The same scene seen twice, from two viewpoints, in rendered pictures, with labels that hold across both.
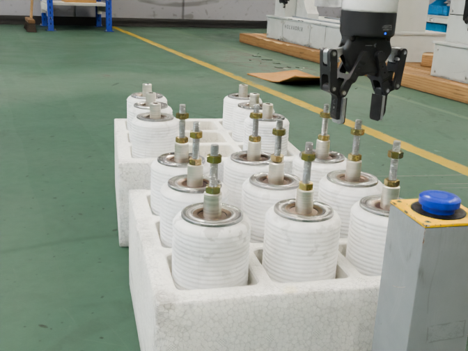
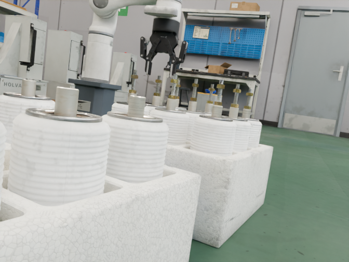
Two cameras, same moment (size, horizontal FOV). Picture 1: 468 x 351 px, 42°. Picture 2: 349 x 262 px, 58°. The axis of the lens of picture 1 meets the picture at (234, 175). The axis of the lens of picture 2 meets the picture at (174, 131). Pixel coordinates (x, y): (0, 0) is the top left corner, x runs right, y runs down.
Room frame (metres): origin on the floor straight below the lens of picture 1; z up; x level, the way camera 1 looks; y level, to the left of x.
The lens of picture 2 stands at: (1.50, 0.50, 0.29)
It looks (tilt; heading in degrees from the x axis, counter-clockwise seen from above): 6 degrees down; 223
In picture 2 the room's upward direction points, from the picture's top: 8 degrees clockwise
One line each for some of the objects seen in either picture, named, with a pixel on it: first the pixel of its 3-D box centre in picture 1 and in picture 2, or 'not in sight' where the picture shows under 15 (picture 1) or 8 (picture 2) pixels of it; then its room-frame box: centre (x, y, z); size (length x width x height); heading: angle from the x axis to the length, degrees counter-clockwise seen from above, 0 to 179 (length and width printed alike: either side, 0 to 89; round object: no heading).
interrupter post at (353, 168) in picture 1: (353, 170); (156, 102); (0.87, -0.18, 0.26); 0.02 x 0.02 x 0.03
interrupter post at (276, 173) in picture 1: (276, 173); (192, 107); (0.84, -0.06, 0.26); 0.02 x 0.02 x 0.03
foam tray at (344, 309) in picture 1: (268, 282); (183, 169); (0.84, -0.06, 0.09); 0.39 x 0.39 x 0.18; 15
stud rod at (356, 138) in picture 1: (356, 145); (157, 88); (0.87, -0.18, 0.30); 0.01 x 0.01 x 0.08
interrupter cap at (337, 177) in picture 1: (352, 179); (155, 106); (0.87, -0.18, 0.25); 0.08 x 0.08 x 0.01
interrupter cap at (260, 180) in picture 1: (275, 181); (191, 112); (0.84, -0.06, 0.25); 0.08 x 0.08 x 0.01
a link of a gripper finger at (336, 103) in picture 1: (332, 101); (176, 66); (0.84, -0.13, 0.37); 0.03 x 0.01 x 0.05; 119
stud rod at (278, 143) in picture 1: (278, 145); (194, 92); (0.84, -0.06, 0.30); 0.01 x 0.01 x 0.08
